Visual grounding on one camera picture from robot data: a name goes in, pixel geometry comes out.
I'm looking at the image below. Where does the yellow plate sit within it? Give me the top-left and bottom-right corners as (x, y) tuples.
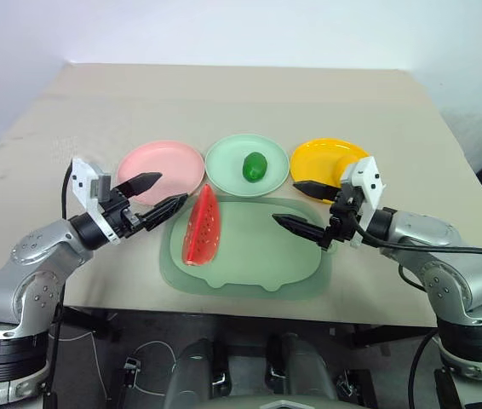
(290, 137), (370, 206)

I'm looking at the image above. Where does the pale green silicone tray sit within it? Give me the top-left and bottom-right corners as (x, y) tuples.
(158, 193), (333, 302)

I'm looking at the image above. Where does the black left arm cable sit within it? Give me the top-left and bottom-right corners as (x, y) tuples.
(46, 163), (75, 409)

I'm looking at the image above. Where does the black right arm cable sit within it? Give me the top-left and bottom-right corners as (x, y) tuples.
(348, 209), (482, 295)

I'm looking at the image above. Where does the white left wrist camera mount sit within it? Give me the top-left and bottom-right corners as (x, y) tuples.
(70, 157), (122, 245)

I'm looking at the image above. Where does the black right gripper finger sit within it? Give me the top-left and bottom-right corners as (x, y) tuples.
(292, 180), (341, 203)
(271, 213), (327, 246)

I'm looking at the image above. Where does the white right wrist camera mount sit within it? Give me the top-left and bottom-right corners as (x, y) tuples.
(340, 156), (388, 249)

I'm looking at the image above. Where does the dark grey rounded housing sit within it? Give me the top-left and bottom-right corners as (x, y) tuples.
(280, 331), (339, 404)
(163, 338), (226, 409)

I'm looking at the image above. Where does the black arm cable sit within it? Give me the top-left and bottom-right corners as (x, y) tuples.
(46, 163), (75, 409)
(348, 209), (482, 295)

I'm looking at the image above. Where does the pale green plate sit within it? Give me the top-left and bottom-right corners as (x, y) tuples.
(204, 133), (290, 199)

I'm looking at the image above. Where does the green toy fruit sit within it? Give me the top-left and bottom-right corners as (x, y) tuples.
(241, 152), (268, 182)

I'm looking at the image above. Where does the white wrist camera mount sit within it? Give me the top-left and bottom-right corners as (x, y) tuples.
(70, 157), (122, 245)
(340, 156), (388, 249)

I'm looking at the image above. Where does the pink plate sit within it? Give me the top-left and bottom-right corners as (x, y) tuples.
(116, 140), (207, 206)

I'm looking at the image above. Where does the black table frame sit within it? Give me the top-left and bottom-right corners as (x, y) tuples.
(57, 305), (440, 357)

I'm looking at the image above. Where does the thin white floor wire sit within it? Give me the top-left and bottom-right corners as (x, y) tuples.
(60, 331), (182, 398)

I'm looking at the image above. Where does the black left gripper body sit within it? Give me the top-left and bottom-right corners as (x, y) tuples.
(97, 188), (143, 239)

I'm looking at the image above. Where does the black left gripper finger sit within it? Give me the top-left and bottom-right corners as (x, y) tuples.
(114, 171), (164, 200)
(138, 193), (189, 233)

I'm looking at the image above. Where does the red watermelon slice toy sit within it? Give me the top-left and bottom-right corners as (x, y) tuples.
(181, 183), (222, 268)

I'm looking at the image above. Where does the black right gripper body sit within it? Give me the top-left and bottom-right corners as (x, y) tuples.
(320, 187), (364, 251)

